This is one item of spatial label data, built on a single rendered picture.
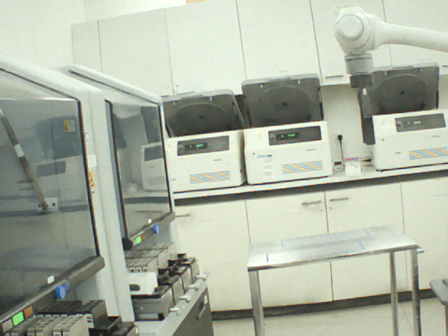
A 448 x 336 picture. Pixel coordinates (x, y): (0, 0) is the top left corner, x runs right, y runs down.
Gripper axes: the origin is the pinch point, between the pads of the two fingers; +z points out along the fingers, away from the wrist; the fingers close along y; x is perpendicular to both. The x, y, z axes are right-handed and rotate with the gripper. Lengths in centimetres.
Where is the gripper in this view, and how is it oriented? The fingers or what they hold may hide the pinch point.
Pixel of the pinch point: (369, 140)
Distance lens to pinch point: 201.2
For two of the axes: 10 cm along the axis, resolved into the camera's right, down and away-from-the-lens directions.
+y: 1.5, -0.7, 9.9
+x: -9.8, 1.1, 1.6
